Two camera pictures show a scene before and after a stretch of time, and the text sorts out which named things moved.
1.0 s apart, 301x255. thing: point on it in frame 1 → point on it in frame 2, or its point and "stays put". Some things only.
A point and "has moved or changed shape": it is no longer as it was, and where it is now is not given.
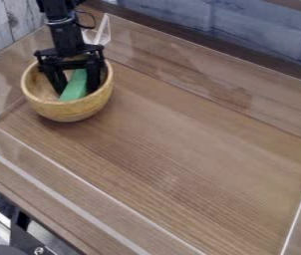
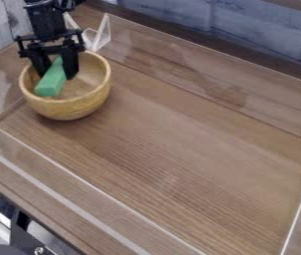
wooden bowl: x=42 y=96 stays put
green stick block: x=77 y=87 has moved or changed shape
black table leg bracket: x=22 y=238 stays put
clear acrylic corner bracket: x=102 y=36 stays put
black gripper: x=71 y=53 → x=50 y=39
